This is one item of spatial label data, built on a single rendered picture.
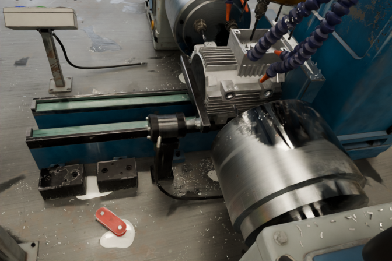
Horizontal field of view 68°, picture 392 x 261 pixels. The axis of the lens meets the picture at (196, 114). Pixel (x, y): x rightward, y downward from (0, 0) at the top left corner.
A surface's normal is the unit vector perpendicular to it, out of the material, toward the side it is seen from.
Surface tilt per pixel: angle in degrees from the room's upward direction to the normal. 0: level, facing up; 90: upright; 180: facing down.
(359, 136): 25
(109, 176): 0
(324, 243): 0
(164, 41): 90
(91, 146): 90
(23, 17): 51
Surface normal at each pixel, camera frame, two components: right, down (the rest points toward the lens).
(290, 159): -0.21, -0.59
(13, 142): 0.14, -0.66
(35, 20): 0.26, 0.16
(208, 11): 0.23, 0.74
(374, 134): 0.22, -0.29
